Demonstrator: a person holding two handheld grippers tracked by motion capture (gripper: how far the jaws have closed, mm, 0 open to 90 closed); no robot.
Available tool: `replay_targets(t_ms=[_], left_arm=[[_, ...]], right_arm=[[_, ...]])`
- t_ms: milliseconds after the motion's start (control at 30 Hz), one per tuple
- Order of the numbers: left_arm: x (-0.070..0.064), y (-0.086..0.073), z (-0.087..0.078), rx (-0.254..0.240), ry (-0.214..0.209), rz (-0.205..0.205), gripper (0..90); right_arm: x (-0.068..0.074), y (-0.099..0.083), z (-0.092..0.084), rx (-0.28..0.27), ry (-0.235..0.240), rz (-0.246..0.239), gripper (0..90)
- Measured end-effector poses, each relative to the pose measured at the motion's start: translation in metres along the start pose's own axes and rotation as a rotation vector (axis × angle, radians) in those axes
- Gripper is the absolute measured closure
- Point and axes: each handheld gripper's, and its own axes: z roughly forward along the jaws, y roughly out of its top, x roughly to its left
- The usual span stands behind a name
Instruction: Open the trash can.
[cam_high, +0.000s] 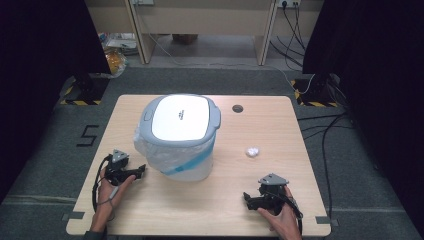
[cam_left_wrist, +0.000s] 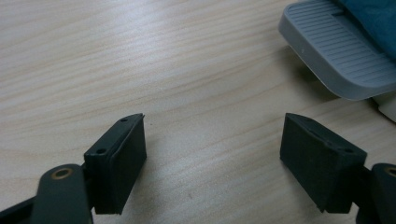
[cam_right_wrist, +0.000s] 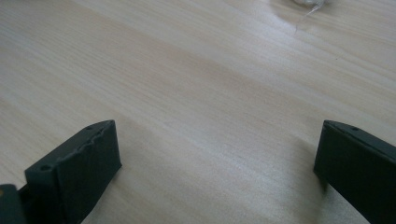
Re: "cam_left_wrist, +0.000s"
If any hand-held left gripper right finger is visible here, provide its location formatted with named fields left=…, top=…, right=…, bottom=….
left=279, top=112, right=368, bottom=215

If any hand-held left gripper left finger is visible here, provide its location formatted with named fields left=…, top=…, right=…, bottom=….
left=83, top=112, right=148, bottom=216

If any grey white pedal trash bin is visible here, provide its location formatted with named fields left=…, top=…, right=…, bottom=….
left=277, top=0, right=396, bottom=123

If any blue cloth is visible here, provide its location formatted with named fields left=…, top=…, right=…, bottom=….
left=334, top=0, right=396, bottom=62

